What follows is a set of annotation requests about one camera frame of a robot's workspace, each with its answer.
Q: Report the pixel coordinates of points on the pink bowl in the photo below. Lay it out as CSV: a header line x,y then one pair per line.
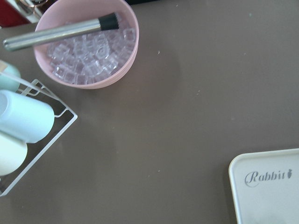
x,y
64,12

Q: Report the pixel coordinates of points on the clear ice cubes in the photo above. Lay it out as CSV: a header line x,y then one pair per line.
x,y
94,57

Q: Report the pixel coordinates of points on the steel muddler black tip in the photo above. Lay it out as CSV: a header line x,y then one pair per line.
x,y
107,22

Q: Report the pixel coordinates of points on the light blue cup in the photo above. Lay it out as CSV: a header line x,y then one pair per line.
x,y
25,118

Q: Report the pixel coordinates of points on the cream rabbit serving tray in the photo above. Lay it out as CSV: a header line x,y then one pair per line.
x,y
265,187

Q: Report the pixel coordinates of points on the cream white cup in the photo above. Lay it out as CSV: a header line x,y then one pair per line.
x,y
12,153

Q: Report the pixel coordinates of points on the mint green cup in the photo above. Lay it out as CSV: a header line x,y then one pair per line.
x,y
7,83

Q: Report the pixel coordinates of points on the white wire cup rack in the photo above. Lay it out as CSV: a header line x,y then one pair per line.
x,y
64,117

